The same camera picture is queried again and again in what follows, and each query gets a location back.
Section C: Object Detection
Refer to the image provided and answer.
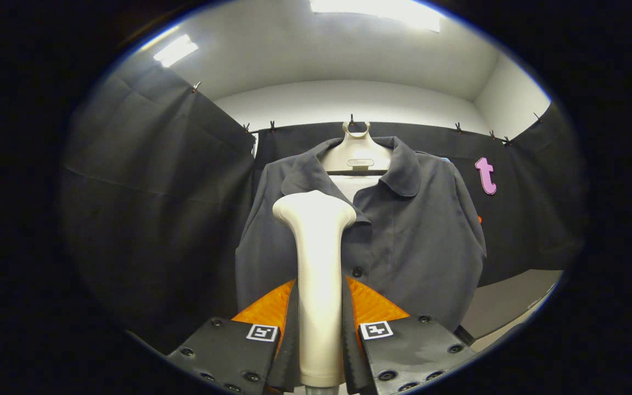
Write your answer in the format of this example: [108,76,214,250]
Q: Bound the narrow ceiling light panel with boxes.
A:
[153,34,199,68]

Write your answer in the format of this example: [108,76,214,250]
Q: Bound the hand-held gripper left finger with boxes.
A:
[165,279,300,395]

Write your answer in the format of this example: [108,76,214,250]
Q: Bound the cream garment hanger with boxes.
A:
[320,122,393,176]

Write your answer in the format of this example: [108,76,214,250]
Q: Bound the black backdrop cloth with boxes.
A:
[58,52,588,352]

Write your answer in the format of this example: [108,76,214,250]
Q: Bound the row of black cloth clips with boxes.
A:
[191,81,543,146]

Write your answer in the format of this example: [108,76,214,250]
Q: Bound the large ceiling light panel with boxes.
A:
[309,0,442,32]

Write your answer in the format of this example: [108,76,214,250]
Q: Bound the grey top drawer cabinet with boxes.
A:
[459,269,565,352]

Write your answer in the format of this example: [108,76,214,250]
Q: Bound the dark grey button shirt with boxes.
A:
[235,136,488,332]

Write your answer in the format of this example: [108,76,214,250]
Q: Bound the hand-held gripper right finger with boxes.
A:
[343,276,478,395]

